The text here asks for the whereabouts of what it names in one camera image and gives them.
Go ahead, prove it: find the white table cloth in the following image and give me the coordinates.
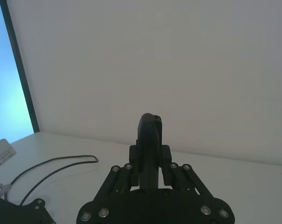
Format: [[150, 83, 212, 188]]
[[0, 131, 282, 224]]

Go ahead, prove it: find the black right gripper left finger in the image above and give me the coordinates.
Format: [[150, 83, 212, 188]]
[[92, 112, 159, 204]]

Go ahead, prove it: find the black framed bright panel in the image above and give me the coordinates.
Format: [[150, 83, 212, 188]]
[[0, 0, 40, 143]]

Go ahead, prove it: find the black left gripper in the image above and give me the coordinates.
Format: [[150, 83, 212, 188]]
[[0, 193, 56, 224]]

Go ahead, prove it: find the small silver cable plug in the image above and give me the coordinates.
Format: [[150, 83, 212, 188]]
[[0, 182, 11, 199]]

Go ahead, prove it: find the thin black cable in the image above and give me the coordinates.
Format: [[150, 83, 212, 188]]
[[8, 154, 99, 207]]

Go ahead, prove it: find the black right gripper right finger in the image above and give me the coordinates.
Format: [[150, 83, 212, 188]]
[[153, 114, 214, 201]]

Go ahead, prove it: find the white power strip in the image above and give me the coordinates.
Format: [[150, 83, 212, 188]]
[[0, 138, 17, 174]]

